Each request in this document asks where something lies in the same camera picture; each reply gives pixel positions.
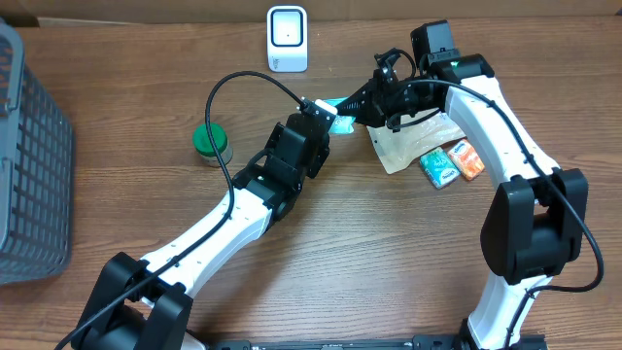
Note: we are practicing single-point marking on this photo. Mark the teal packet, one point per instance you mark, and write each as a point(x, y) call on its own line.
point(342, 125)

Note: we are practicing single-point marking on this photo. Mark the orange tissue pack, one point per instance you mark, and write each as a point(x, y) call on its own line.
point(464, 156)

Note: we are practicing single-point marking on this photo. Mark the white barcode scanner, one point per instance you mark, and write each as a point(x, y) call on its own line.
point(287, 39)

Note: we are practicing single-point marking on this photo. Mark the green lid jar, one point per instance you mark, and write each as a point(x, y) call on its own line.
point(203, 146)

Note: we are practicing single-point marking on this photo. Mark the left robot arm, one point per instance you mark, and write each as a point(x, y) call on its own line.
point(146, 303)

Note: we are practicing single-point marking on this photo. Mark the beige paper pouch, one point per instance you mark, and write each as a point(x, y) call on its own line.
point(396, 150)

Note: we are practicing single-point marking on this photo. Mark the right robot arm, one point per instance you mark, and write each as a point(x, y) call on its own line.
point(535, 223)

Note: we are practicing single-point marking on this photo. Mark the grey plastic basket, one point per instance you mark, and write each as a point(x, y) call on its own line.
point(37, 172)

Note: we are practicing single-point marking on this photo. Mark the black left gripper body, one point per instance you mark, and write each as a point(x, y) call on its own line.
point(316, 141)

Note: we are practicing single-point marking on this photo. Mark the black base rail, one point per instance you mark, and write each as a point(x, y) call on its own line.
point(417, 342)

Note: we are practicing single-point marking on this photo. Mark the teal tissue pack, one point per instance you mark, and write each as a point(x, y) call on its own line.
point(439, 168)

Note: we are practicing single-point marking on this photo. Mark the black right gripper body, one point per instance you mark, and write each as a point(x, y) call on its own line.
point(397, 99)

